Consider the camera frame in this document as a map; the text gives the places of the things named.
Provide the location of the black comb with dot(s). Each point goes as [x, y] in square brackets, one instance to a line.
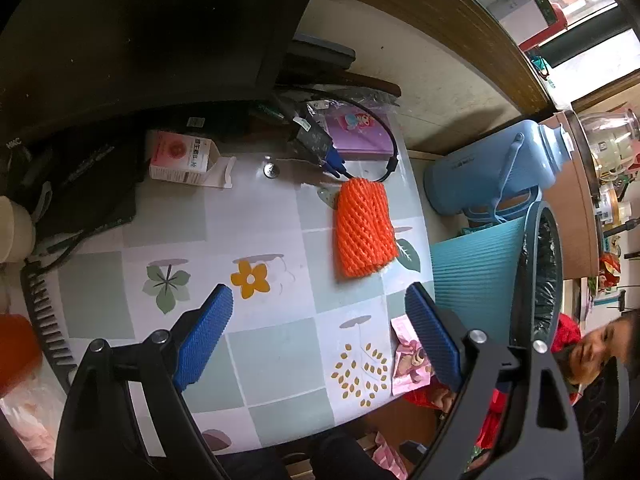
[42, 320]

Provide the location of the pink snack packet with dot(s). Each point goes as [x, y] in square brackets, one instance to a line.
[407, 360]

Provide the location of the wooden windowsill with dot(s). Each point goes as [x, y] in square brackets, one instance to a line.
[450, 15]

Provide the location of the clear plastic bag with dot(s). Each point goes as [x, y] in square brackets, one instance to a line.
[25, 430]

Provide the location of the blue-grey trash bin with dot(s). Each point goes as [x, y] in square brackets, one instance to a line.
[480, 270]

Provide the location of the small white cup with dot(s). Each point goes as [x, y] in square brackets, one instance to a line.
[15, 230]

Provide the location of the glass jar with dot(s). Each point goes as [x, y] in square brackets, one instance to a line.
[610, 135]

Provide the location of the small white bottle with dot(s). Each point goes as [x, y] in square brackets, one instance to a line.
[612, 207]

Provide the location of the white box dark top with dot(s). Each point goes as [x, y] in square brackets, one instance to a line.
[515, 15]

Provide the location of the orange foam net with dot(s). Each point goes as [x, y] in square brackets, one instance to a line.
[362, 225]

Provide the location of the blue thermos jug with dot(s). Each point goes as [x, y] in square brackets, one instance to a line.
[480, 170]

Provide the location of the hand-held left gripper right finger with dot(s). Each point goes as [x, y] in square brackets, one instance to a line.
[432, 335]

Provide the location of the teal plastic clip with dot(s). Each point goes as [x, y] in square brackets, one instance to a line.
[540, 65]

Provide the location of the silver coin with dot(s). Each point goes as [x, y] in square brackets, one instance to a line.
[271, 170]

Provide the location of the red plastic cup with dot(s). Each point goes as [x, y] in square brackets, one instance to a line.
[17, 355]

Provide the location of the purple notebook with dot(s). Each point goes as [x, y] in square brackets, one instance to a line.
[360, 135]

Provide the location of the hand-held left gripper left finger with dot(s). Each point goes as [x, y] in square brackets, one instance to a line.
[207, 330]

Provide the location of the dark grey box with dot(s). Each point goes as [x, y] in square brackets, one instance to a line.
[320, 52]

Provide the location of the white red medicine box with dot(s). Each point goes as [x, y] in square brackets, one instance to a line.
[175, 157]

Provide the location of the black computer monitor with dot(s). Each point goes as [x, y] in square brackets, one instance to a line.
[150, 35]

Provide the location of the black pouch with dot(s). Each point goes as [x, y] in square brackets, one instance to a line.
[85, 180]

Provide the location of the wooden cabinet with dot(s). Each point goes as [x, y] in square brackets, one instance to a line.
[575, 200]

